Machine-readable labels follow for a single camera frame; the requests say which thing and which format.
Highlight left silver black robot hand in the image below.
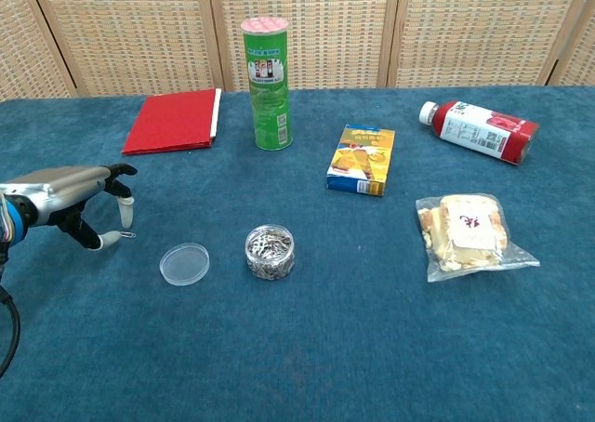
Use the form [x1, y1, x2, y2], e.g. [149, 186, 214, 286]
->
[0, 163, 139, 252]

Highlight clear jar of paper clips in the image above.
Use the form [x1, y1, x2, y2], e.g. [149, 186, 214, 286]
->
[245, 224, 297, 282]

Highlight red paper folder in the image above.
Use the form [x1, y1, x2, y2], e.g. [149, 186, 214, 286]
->
[121, 87, 219, 156]

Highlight clear round plastic lid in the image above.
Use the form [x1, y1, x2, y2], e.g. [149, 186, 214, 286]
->
[159, 242, 211, 287]

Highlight white paper sheets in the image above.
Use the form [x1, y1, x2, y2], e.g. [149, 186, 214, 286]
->
[208, 88, 223, 140]

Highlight woven folding screen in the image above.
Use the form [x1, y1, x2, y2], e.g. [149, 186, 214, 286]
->
[0, 0, 595, 102]

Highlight green chip can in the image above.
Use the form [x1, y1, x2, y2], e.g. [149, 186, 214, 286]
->
[240, 16, 295, 152]

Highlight yellow blue snack box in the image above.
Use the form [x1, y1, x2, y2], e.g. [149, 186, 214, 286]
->
[325, 124, 397, 197]

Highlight blue table cloth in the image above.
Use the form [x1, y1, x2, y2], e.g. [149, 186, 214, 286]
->
[0, 85, 595, 422]

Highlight clear bag of pastries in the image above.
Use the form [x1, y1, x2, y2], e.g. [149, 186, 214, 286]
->
[415, 193, 541, 284]

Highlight red juice bottle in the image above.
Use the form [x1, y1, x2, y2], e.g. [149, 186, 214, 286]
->
[418, 99, 541, 166]

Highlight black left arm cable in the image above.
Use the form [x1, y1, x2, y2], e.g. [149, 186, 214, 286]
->
[0, 249, 22, 379]

